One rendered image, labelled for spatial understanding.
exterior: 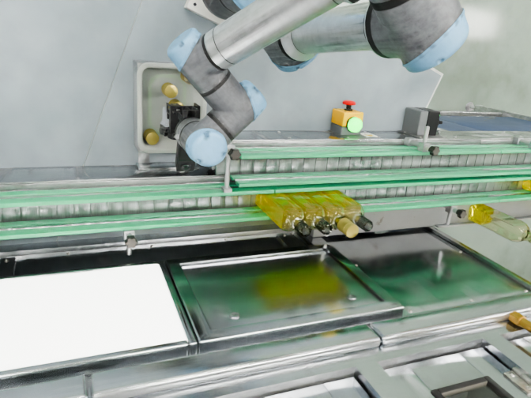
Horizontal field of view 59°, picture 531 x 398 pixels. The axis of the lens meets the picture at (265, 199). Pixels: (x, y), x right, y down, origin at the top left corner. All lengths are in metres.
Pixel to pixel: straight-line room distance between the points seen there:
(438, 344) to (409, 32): 0.62
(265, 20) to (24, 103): 0.69
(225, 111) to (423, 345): 0.62
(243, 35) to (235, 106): 0.16
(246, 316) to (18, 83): 0.77
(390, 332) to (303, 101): 0.74
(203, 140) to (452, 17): 0.48
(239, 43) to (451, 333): 0.74
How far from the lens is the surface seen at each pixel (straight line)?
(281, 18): 0.82
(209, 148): 0.93
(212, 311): 1.01
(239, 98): 0.95
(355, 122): 1.42
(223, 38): 0.87
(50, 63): 1.28
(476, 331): 1.16
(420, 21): 0.79
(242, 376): 0.89
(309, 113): 1.46
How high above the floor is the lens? 2.02
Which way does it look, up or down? 60 degrees down
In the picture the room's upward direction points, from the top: 132 degrees clockwise
